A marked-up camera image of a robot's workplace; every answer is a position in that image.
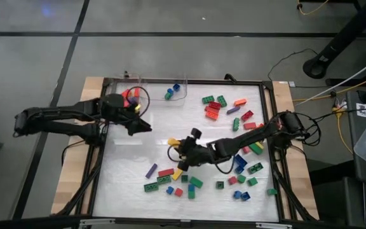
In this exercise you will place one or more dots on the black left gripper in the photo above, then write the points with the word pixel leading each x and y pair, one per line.
pixel 116 109

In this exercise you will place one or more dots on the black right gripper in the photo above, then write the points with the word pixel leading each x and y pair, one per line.
pixel 200 154

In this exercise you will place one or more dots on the long yellow block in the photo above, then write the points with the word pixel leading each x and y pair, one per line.
pixel 173 142
pixel 177 174

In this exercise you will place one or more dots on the small green block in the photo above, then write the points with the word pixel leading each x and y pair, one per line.
pixel 252 182
pixel 272 191
pixel 184 178
pixel 220 185
pixel 191 195
pixel 241 179
pixel 167 96

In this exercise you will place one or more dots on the long red block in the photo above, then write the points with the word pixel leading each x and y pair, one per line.
pixel 126 103
pixel 166 172

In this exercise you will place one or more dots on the long green block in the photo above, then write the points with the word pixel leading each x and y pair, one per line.
pixel 164 180
pixel 151 187

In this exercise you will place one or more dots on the small red block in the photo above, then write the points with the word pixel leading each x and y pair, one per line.
pixel 232 180
pixel 178 192

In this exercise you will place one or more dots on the small blue block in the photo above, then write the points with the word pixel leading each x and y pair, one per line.
pixel 170 91
pixel 191 187
pixel 239 170
pixel 176 87
pixel 237 195
pixel 169 190
pixel 245 196

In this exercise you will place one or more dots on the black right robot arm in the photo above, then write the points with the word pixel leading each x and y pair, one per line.
pixel 249 136

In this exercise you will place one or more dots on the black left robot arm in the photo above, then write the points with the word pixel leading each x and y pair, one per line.
pixel 59 114

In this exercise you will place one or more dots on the clear plastic bin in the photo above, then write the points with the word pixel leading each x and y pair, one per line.
pixel 157 95
pixel 116 86

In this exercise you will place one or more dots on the small black clamp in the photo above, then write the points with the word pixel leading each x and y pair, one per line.
pixel 126 75

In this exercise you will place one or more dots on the dark cart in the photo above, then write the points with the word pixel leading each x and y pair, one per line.
pixel 357 178

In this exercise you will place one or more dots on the black stand with round foot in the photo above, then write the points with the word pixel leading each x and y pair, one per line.
pixel 345 35

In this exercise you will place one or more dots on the white metal bracket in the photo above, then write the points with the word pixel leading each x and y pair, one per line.
pixel 97 221
pixel 275 226

